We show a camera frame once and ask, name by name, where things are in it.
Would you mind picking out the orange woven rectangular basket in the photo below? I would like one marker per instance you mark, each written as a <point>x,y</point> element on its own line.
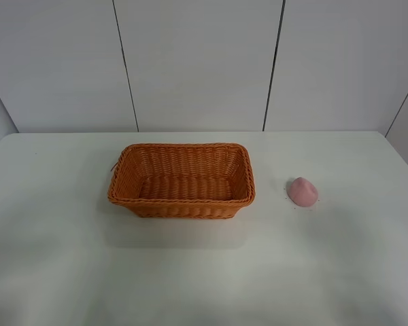
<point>193,181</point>

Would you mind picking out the pink peach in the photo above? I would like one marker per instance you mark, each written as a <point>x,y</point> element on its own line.
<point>302,192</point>

